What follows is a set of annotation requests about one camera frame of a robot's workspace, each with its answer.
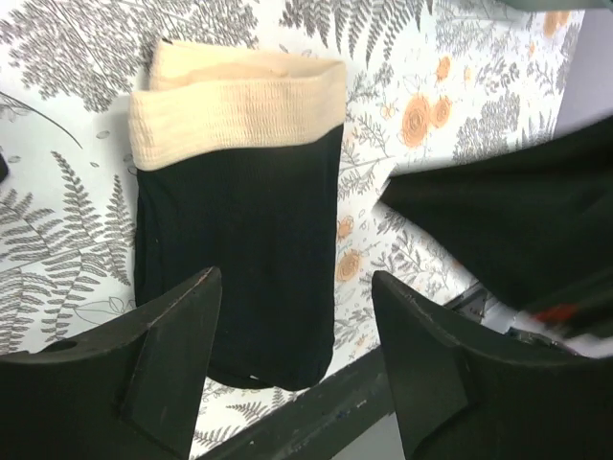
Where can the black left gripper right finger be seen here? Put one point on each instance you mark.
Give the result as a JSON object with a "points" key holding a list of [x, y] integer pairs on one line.
{"points": [[463, 391]]}

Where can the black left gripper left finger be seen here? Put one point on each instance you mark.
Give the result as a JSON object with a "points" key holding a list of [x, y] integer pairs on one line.
{"points": [[127, 389]]}

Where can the black underwear beige waistband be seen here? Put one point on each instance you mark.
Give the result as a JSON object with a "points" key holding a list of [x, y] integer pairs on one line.
{"points": [[237, 153]]}

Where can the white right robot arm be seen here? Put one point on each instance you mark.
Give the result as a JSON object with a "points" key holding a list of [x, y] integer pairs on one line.
{"points": [[534, 226]]}

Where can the floral fern table mat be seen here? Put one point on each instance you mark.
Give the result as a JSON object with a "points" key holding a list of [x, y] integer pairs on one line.
{"points": [[429, 83]]}

